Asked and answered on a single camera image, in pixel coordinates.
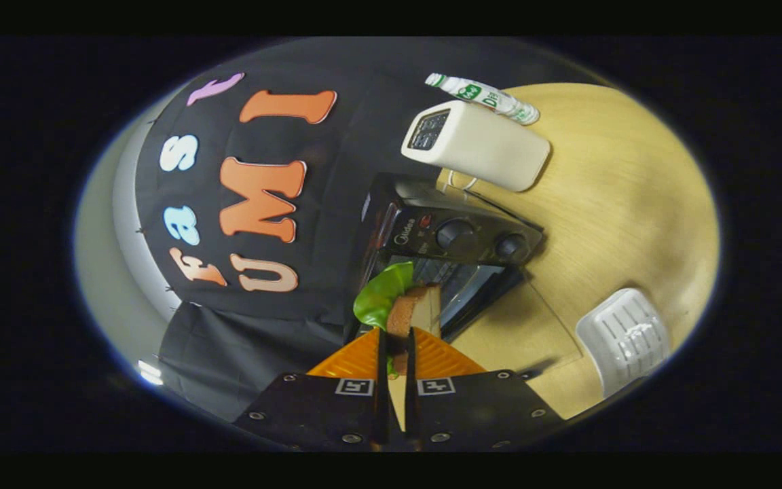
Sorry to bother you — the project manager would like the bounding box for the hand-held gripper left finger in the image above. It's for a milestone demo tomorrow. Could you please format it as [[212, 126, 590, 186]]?
[[231, 327, 392, 452]]

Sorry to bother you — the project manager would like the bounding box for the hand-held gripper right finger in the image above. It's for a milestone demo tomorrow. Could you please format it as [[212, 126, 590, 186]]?
[[405, 327, 565, 452]]

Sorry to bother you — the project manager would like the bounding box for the sandwich with green lettuce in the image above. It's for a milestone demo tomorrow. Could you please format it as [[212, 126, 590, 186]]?
[[354, 261, 443, 432]]

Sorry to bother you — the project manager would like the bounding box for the black toaster oven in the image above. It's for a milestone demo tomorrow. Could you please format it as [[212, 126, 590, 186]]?
[[343, 172, 582, 374]]

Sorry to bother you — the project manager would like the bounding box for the white pop-up toaster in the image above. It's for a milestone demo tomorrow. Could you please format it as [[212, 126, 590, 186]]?
[[401, 101, 551, 193]]

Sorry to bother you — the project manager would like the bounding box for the white ribbed plastic tray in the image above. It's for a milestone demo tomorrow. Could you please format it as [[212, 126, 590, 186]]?
[[576, 288, 672, 399]]

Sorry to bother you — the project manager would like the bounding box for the black backdrop cloth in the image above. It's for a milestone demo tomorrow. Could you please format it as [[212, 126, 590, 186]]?
[[134, 37, 589, 423]]

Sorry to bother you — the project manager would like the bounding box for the white bottle with green label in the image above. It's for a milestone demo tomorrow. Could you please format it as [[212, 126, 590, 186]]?
[[425, 73, 541, 126]]

